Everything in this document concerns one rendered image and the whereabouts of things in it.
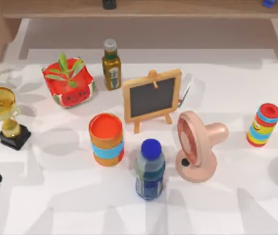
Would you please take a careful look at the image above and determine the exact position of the wooden framed blackboard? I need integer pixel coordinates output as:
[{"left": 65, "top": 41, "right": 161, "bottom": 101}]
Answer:
[{"left": 123, "top": 68, "right": 182, "bottom": 134}]

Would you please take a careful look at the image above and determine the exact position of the orange can with blue band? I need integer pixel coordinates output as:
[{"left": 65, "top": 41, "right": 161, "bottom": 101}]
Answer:
[{"left": 88, "top": 112, "right": 125, "bottom": 167}]

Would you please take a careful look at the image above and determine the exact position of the olive oil bottle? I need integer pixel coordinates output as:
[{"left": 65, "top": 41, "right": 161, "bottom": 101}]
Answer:
[{"left": 101, "top": 38, "right": 122, "bottom": 92}]

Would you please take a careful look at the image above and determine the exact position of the blue capped drink bottle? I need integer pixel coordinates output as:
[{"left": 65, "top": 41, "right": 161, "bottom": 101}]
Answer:
[{"left": 135, "top": 139, "right": 166, "bottom": 201}]

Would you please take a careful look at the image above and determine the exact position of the pink desk fan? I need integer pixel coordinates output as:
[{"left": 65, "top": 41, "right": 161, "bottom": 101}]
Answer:
[{"left": 175, "top": 110, "right": 229, "bottom": 184}]

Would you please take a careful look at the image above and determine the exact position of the red watermelon plant pot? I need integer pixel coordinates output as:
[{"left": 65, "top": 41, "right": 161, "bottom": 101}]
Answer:
[{"left": 42, "top": 53, "right": 96, "bottom": 108}]

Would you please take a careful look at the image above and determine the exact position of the wooden open shelf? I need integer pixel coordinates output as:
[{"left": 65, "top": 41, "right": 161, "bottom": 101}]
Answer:
[{"left": 0, "top": 0, "right": 278, "bottom": 64}]

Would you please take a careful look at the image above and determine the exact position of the small black object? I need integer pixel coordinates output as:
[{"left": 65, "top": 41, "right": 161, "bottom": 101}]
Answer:
[{"left": 102, "top": 0, "right": 117, "bottom": 10}]

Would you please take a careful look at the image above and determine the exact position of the red yellow striped can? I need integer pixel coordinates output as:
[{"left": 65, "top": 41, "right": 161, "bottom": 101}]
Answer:
[{"left": 246, "top": 103, "right": 278, "bottom": 148}]

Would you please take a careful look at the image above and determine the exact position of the gold trophy with black base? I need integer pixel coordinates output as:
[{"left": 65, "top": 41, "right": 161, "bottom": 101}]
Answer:
[{"left": 0, "top": 87, "right": 31, "bottom": 151}]

